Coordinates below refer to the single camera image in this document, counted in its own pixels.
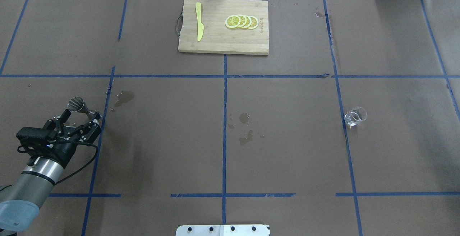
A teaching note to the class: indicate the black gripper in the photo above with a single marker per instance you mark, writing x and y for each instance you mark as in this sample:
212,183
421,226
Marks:
61,150

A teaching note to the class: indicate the steel double jigger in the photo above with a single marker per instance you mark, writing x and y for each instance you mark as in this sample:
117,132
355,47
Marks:
78,104

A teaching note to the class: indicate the clear glass cup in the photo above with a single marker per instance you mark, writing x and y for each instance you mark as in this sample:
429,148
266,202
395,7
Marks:
355,116

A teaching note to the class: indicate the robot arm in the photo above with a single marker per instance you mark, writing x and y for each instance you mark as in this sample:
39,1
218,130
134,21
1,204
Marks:
50,150

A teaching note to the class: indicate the yellow plastic knife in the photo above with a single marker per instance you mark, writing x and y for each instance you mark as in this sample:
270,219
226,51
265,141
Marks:
200,25

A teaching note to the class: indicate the bamboo cutting board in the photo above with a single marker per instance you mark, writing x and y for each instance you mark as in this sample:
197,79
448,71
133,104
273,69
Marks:
217,37

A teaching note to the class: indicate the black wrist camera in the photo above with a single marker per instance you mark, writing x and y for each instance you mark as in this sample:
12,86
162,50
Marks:
33,136

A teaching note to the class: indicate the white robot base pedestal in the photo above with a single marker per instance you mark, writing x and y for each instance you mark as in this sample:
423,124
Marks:
224,230

